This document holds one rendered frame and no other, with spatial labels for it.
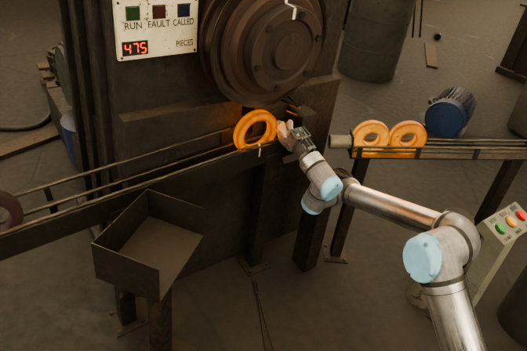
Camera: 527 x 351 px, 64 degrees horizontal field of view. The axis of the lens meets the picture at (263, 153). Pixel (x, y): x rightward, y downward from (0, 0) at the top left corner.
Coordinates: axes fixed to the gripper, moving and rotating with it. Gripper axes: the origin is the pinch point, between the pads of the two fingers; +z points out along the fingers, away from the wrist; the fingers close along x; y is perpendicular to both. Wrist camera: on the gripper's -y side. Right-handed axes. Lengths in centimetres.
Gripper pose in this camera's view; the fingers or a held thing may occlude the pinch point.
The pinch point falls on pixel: (278, 124)
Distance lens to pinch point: 170.9
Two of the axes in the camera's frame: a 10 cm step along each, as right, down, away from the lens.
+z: -5.1, -7.4, 4.5
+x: -8.1, 2.4, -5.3
